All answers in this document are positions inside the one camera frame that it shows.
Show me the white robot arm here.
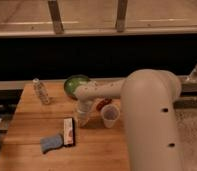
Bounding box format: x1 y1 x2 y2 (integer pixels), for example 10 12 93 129
75 69 185 171

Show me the clear plastic water bottle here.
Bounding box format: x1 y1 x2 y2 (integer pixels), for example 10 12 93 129
33 78 50 105

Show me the metal railing post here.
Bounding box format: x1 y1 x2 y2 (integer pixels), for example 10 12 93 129
48 0 64 34
115 0 128 32

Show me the clear plastic cup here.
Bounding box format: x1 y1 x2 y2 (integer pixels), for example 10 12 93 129
101 104 120 128

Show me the blue sponge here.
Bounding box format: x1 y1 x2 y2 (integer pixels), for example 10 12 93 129
40 134 63 154

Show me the green bowl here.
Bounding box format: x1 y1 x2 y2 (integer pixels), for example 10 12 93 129
64 75 90 99

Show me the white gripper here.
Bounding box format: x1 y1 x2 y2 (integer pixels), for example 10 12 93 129
76 101 93 127

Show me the small red object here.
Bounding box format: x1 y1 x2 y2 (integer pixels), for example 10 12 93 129
96 98 112 111

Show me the left metal railing post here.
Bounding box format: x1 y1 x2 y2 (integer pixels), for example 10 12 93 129
48 0 64 34

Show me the right metal railing post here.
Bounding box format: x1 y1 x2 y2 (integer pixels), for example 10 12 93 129
115 0 128 32

